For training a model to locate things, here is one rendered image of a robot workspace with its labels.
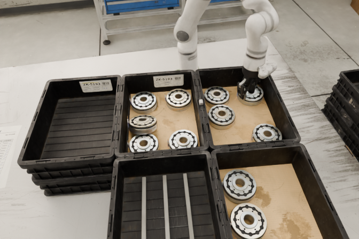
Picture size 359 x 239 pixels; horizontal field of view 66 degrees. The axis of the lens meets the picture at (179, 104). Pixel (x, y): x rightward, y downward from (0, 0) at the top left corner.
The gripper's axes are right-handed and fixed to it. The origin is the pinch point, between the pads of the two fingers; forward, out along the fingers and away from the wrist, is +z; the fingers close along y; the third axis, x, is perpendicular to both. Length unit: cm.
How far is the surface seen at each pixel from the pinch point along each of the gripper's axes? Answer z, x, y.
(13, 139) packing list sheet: 17, -62, 79
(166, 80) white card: -2.0, -27.1, 19.7
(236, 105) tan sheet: 4.7, -1.0, 4.7
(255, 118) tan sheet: 4.8, 8.6, 5.0
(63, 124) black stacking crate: 4, -42, 61
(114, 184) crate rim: -5, 0, 63
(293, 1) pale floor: 88, -109, -257
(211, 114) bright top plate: 1.7, -2.9, 18.0
